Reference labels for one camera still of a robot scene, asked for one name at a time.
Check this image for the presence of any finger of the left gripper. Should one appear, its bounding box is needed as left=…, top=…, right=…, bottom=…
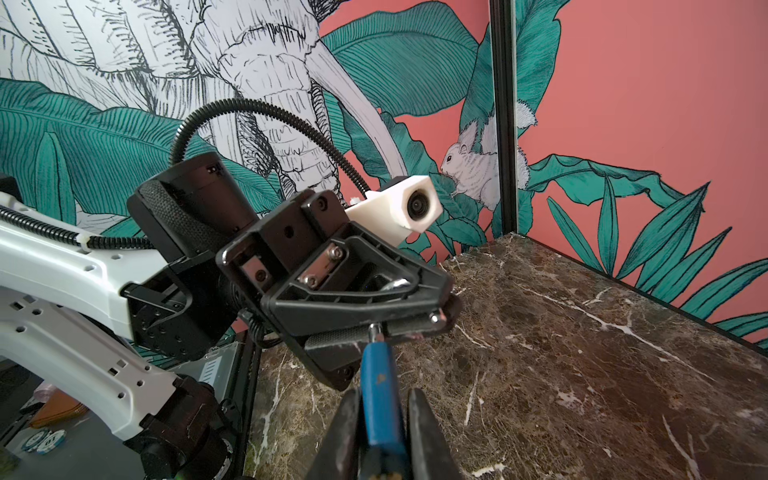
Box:
left=260, top=235, right=455, bottom=337
left=304, top=296, right=462, bottom=351

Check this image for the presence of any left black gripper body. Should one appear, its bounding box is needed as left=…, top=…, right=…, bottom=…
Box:
left=216, top=190, right=360, bottom=390

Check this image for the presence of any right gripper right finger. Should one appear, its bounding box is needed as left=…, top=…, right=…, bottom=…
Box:
left=407, top=388, right=462, bottom=480

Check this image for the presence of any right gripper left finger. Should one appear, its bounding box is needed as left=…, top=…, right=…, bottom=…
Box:
left=305, top=388, right=363, bottom=480

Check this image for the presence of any blue padlock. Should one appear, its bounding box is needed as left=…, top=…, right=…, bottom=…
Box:
left=359, top=323, right=411, bottom=479

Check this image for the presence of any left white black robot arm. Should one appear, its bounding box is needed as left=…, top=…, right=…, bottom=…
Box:
left=1, top=153, right=461, bottom=479

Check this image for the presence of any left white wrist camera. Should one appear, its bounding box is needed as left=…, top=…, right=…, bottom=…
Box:
left=346, top=175, right=443, bottom=247

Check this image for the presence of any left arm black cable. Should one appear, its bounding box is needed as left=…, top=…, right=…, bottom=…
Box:
left=169, top=97, right=373, bottom=199

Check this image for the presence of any left black frame post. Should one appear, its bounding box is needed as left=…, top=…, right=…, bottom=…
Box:
left=489, top=0, right=518, bottom=234

